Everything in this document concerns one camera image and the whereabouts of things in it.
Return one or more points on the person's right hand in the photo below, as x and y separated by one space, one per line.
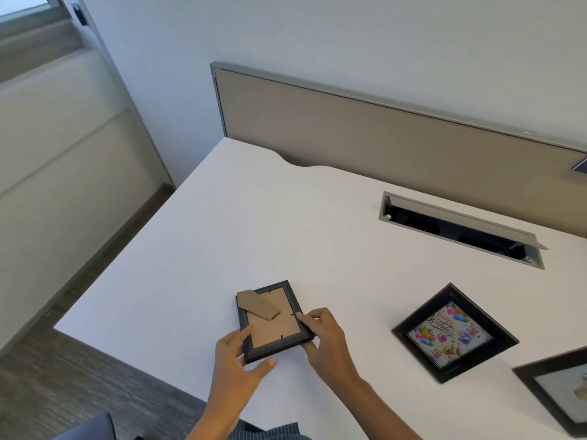
331 348

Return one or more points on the person's left hand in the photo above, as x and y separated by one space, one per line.
231 380

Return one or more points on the person's right thumb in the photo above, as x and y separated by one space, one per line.
312 345

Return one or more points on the person's left thumb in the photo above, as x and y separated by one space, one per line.
261 367

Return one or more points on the black frame with cardboard back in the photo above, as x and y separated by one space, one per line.
270 325

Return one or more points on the person's right forearm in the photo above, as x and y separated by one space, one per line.
376 410

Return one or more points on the person's left forearm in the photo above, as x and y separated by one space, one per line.
219 419

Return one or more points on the striped grey clothing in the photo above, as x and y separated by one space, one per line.
270 431

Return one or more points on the beige desk divider panel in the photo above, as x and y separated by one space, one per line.
394 137

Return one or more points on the dark object on divider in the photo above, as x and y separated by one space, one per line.
580 164

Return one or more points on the black frame with balloon picture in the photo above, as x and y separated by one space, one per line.
451 335

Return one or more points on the black frame with pale picture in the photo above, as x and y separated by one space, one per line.
562 389

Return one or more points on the window with grey frame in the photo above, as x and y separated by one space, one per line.
32 27

